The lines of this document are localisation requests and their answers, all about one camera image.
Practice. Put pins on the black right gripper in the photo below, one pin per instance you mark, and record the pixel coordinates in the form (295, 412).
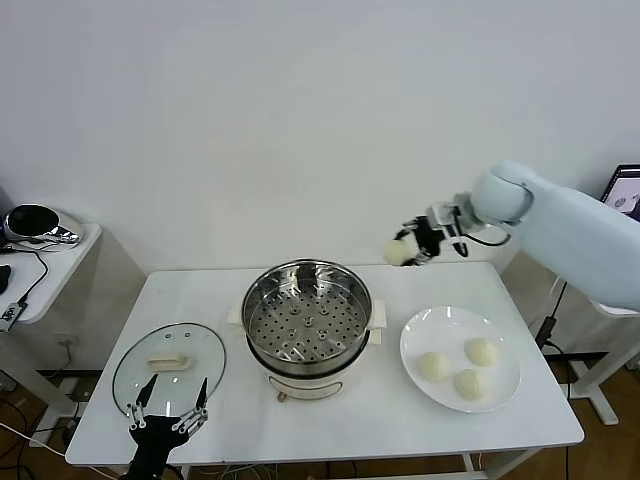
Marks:
(432, 237)

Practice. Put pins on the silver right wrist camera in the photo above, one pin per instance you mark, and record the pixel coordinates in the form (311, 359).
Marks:
(442, 215)

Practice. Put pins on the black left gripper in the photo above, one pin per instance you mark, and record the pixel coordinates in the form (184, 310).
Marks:
(157, 435)

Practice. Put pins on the white round plate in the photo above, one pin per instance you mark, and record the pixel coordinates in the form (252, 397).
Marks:
(450, 330)

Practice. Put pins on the black floor bar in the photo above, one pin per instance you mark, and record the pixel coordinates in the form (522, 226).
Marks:
(580, 357)
(70, 372)

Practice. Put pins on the white steamed baozi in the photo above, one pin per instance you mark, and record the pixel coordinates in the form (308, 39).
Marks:
(397, 252)
(434, 367)
(470, 384)
(482, 351)

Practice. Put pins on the white wall outlet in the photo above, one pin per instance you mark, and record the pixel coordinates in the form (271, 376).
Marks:
(68, 341)

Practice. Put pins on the shiny chrome rounded device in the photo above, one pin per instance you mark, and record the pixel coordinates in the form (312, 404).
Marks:
(35, 225)

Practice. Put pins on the black computer mouse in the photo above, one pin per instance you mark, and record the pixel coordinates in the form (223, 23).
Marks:
(4, 279)

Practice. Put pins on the white side table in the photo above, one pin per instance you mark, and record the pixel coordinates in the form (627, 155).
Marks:
(65, 270)
(600, 380)

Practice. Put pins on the grey open laptop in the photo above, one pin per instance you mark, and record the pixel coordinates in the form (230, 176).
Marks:
(625, 195)

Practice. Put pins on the small grey adapter box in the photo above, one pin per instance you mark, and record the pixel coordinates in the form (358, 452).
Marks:
(11, 316)

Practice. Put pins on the stainless steel steamer basket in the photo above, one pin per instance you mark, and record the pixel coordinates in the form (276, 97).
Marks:
(307, 320)

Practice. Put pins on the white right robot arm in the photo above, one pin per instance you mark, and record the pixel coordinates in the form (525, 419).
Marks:
(560, 225)

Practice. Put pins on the round glass lid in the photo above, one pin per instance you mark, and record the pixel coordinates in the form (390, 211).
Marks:
(200, 350)

